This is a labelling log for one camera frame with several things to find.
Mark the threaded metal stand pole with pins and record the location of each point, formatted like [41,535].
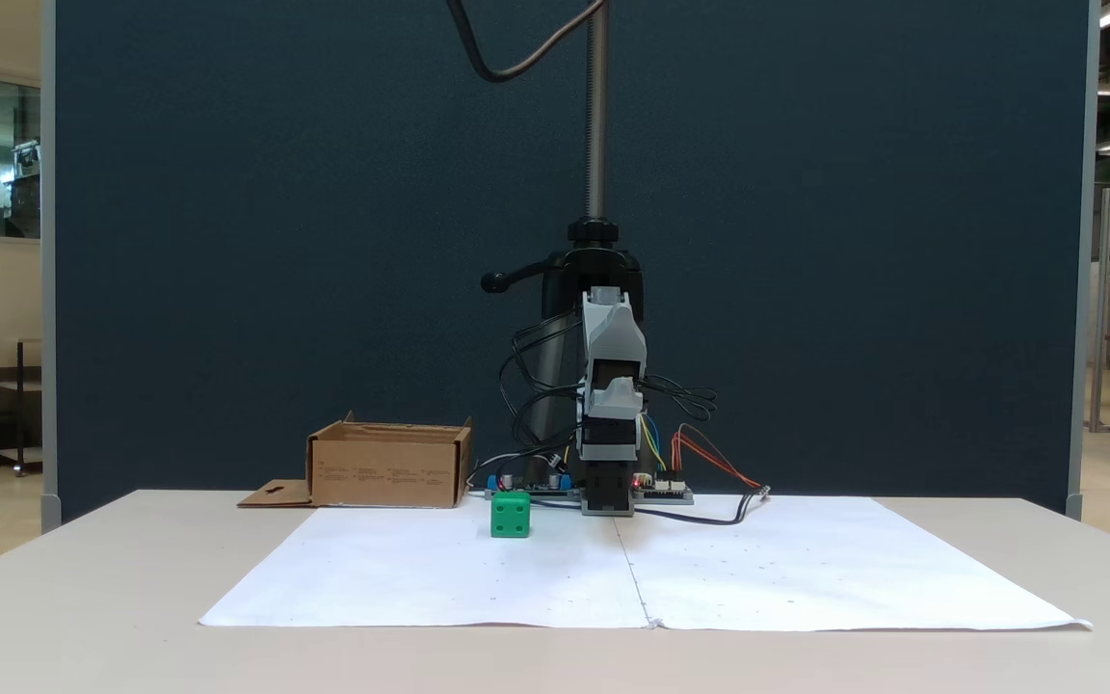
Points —
[596,116]

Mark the blue circuit board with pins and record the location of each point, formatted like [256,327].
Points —
[555,483]

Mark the framed wall window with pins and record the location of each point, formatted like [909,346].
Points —
[11,159]

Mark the black shelf rack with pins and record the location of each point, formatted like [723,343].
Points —
[15,405]

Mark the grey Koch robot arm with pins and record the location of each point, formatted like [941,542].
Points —
[613,328]

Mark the green die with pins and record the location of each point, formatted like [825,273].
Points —
[511,516]

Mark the dark blue partition panel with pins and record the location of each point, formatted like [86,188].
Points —
[227,241]

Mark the grey tapered fixed gripper finger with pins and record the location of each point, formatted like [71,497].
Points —
[618,400]

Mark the large white paper sheet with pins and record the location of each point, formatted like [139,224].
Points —
[420,578]

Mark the brown cardboard box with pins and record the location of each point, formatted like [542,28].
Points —
[386,472]

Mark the circuit board in grey frame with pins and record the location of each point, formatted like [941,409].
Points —
[671,494]

